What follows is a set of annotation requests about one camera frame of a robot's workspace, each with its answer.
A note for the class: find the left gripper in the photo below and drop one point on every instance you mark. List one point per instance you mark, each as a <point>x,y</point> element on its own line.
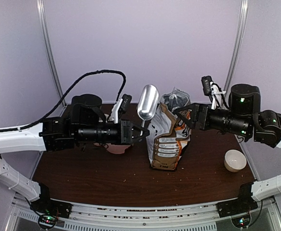
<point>126,127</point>

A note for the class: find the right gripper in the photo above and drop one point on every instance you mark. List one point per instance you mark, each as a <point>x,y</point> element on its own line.
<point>199,108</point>

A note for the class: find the pet food bag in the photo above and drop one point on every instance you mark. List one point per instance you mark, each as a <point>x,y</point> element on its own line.
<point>169,136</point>

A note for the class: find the metal scoop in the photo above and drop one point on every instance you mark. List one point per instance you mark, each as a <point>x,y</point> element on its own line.
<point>147,104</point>

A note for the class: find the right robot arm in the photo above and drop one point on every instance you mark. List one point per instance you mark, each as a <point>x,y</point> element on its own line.
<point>243,117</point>

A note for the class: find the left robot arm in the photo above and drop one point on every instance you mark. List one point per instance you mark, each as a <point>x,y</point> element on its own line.
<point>81,123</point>

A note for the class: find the pink double pet feeder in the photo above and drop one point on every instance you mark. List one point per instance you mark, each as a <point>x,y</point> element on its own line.
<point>114,148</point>

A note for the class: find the beige ceramic bowl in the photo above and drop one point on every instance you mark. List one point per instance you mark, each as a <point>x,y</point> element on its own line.
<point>234,160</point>

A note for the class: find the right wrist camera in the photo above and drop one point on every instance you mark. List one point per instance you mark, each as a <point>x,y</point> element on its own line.
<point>206,85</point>

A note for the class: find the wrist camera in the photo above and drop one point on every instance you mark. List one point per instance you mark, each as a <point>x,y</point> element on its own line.
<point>206,85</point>
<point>126,99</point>

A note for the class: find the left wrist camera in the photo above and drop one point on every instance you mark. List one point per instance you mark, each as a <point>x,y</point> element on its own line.
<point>126,99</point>

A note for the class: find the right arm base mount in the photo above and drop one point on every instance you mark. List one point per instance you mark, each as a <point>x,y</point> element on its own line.
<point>244,203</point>

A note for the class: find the right aluminium frame post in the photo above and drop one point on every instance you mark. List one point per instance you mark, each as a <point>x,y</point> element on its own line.
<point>238,42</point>

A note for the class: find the aluminium frame post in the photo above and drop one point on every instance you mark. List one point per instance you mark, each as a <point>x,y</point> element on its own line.
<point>238,42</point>
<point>47,43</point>

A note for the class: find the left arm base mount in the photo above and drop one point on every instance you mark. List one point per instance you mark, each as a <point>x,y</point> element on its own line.
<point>48,210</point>

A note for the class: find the left aluminium frame post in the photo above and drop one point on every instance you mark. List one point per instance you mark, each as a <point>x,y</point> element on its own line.
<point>47,43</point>

